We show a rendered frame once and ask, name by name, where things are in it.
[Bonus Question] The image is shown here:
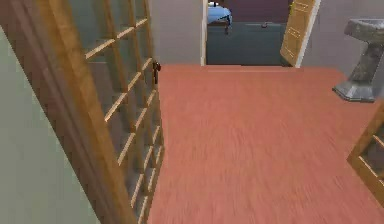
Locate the blue bed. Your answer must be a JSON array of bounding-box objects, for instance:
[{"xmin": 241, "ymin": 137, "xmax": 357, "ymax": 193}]
[{"xmin": 207, "ymin": 1, "xmax": 233, "ymax": 35}]

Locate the wooden glass-pane room door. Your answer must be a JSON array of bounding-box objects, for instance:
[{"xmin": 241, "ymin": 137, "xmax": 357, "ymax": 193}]
[
  {"xmin": 0, "ymin": 0, "xmax": 166, "ymax": 224},
  {"xmin": 346, "ymin": 101, "xmax": 384, "ymax": 208}
]

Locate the light wooden panel door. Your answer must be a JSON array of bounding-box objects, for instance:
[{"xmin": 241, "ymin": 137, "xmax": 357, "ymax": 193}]
[{"xmin": 279, "ymin": 0, "xmax": 322, "ymax": 69}]

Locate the black door handle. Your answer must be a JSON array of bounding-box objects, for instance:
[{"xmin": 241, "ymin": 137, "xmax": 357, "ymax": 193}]
[{"xmin": 152, "ymin": 61, "xmax": 162, "ymax": 85}]

